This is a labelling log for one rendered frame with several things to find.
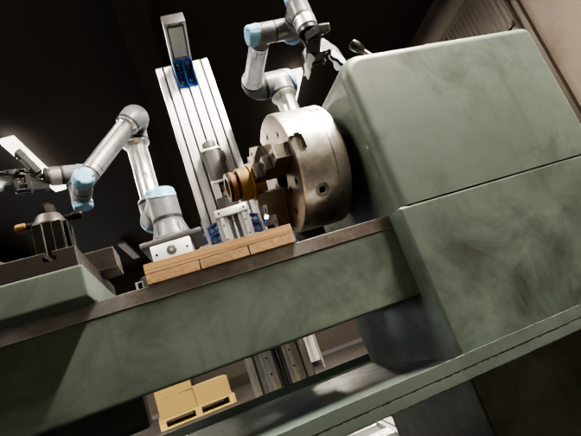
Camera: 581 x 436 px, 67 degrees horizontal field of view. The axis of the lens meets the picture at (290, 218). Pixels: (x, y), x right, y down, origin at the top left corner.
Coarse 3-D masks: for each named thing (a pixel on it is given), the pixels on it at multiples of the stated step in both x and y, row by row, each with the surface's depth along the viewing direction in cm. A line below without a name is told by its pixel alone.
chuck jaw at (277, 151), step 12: (276, 144) 101; (288, 144) 102; (300, 144) 101; (264, 156) 105; (276, 156) 100; (288, 156) 101; (252, 168) 107; (264, 168) 105; (276, 168) 105; (264, 180) 109
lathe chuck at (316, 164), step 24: (264, 120) 115; (288, 120) 104; (312, 120) 104; (264, 144) 121; (312, 144) 101; (288, 168) 107; (312, 168) 100; (336, 168) 102; (288, 192) 112; (312, 192) 101; (336, 192) 104; (312, 216) 106
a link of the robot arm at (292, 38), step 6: (282, 18) 158; (282, 24) 156; (288, 24) 156; (282, 30) 157; (288, 30) 157; (294, 30) 157; (282, 36) 158; (288, 36) 159; (294, 36) 160; (288, 42) 164; (294, 42) 164
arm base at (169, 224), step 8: (160, 216) 165; (168, 216) 166; (176, 216) 167; (160, 224) 165; (168, 224) 164; (176, 224) 165; (184, 224) 168; (160, 232) 163; (168, 232) 162; (176, 232) 163
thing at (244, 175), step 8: (240, 168) 110; (248, 168) 109; (224, 176) 110; (232, 176) 107; (240, 176) 107; (248, 176) 108; (224, 184) 113; (232, 184) 107; (240, 184) 107; (248, 184) 107; (256, 184) 108; (264, 184) 110; (232, 192) 107; (240, 192) 108; (248, 192) 108; (256, 192) 108; (232, 200) 108; (240, 200) 112; (248, 200) 111
